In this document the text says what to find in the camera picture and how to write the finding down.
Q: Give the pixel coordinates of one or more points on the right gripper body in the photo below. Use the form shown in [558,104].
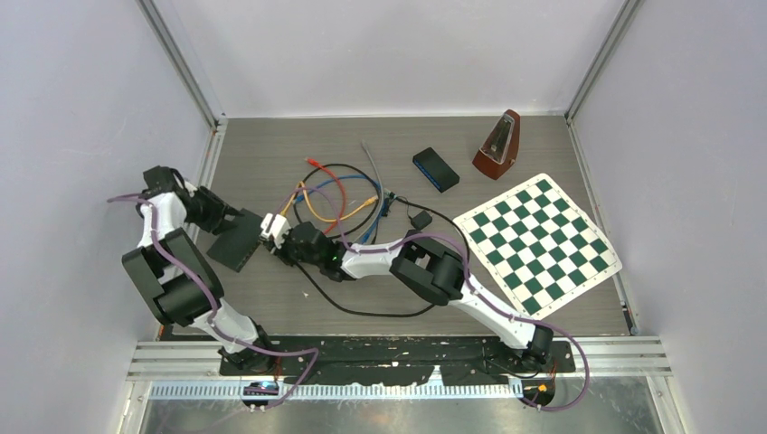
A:
[290,253]

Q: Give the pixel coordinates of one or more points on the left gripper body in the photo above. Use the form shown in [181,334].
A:
[206,212]

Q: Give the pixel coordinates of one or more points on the dark grey network switch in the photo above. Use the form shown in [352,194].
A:
[235,246]

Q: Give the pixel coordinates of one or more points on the black power adapter with cord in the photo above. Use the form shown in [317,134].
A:
[418,221]

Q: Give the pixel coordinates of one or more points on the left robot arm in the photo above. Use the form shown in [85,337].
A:
[185,228]

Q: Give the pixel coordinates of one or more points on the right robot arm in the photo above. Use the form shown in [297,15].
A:
[431,270]

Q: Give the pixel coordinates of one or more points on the brown metronome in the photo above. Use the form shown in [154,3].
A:
[500,150]

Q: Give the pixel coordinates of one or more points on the green white chessboard mat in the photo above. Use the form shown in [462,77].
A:
[540,247]

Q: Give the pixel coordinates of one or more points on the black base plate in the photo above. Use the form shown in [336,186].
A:
[399,360]

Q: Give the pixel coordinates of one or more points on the small black blue switch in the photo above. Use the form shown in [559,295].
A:
[435,169]

